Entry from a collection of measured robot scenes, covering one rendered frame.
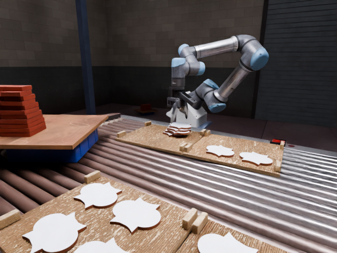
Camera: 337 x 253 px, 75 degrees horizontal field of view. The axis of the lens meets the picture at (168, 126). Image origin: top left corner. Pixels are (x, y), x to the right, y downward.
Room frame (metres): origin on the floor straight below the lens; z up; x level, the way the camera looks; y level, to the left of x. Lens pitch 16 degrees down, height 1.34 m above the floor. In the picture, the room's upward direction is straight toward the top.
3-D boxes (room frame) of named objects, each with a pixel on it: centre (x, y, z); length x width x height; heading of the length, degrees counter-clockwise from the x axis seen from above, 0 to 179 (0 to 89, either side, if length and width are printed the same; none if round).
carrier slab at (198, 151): (1.00, -0.33, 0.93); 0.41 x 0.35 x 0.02; 61
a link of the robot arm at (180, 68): (1.24, -0.06, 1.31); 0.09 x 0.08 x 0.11; 114
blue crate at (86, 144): (1.01, 0.54, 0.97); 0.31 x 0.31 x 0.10; 0
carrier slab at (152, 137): (1.21, 0.03, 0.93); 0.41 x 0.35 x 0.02; 61
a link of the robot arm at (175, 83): (1.24, -0.05, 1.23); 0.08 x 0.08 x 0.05
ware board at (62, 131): (1.02, 0.61, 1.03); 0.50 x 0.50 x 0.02; 0
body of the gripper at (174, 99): (1.25, -0.05, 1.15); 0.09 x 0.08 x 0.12; 50
